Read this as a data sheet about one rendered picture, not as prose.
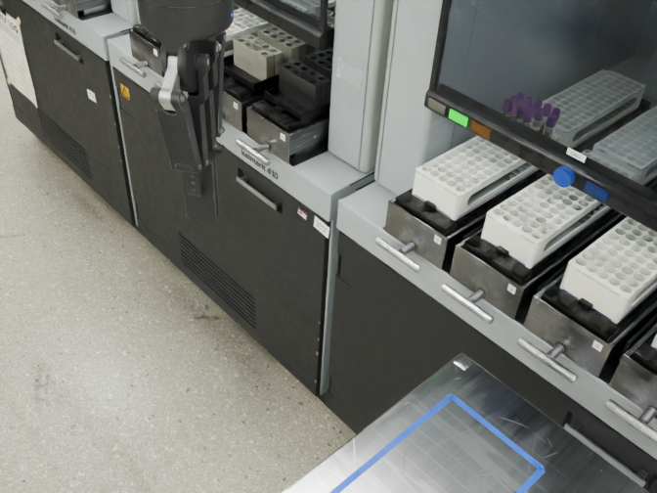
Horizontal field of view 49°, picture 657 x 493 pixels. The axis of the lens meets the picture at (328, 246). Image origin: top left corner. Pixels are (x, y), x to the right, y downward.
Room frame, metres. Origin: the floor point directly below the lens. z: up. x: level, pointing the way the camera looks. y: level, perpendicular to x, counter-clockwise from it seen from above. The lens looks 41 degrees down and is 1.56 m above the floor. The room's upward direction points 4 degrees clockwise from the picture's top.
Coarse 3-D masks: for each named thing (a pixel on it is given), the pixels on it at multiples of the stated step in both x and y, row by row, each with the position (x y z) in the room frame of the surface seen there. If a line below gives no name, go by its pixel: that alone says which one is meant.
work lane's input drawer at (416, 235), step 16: (528, 176) 1.10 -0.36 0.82; (512, 192) 1.06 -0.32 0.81; (400, 208) 0.99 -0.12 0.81; (416, 208) 0.98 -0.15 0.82; (432, 208) 0.98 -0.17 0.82; (480, 208) 0.99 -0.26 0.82; (400, 224) 0.99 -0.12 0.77; (416, 224) 0.96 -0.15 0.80; (432, 224) 0.95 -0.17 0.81; (448, 224) 0.94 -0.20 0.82; (464, 224) 0.96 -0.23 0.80; (480, 224) 0.98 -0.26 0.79; (400, 240) 0.98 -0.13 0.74; (416, 240) 0.96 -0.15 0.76; (432, 240) 0.93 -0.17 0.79; (448, 240) 0.92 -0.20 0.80; (400, 256) 0.93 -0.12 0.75; (432, 256) 0.93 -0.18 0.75; (448, 256) 0.92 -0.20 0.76; (416, 272) 0.90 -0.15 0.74
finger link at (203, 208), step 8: (208, 160) 0.55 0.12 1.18; (208, 168) 0.55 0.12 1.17; (184, 176) 0.55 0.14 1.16; (208, 176) 0.55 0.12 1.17; (184, 184) 0.55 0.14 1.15; (208, 184) 0.55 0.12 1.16; (184, 192) 0.55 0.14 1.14; (208, 192) 0.55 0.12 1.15; (192, 200) 0.55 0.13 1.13; (200, 200) 0.55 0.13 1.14; (208, 200) 0.55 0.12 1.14; (192, 208) 0.55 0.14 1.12; (200, 208) 0.55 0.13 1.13; (208, 208) 0.55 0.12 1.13; (216, 208) 0.55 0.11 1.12; (192, 216) 0.55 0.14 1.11; (200, 216) 0.55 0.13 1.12; (208, 216) 0.55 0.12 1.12; (216, 216) 0.55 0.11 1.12
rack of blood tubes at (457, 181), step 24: (480, 144) 1.12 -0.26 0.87; (432, 168) 1.03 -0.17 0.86; (456, 168) 1.04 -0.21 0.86; (480, 168) 1.05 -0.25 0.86; (504, 168) 1.04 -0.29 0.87; (528, 168) 1.10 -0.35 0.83; (432, 192) 0.99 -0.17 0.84; (456, 192) 0.97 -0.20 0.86; (480, 192) 1.05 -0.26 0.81; (456, 216) 0.96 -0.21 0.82
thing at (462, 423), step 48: (432, 384) 0.60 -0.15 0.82; (480, 384) 0.61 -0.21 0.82; (384, 432) 0.52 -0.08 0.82; (432, 432) 0.53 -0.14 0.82; (480, 432) 0.53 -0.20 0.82; (528, 432) 0.54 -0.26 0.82; (336, 480) 0.45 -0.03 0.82; (384, 480) 0.46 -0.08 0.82; (432, 480) 0.46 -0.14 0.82; (480, 480) 0.46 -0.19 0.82; (528, 480) 0.47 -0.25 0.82; (576, 480) 0.47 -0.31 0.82; (624, 480) 0.48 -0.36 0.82
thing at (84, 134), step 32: (32, 0) 2.01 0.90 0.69; (128, 0) 1.79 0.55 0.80; (32, 32) 2.05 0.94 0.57; (64, 32) 1.89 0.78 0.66; (96, 32) 1.74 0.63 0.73; (32, 64) 2.10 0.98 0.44; (64, 64) 1.92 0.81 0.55; (96, 64) 1.77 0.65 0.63; (64, 96) 1.96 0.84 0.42; (96, 96) 1.79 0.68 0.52; (32, 128) 2.20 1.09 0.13; (64, 128) 2.00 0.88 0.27; (96, 128) 1.82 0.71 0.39; (64, 160) 2.04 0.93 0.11; (96, 160) 1.85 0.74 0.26; (96, 192) 1.89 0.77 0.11; (128, 192) 1.73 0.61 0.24
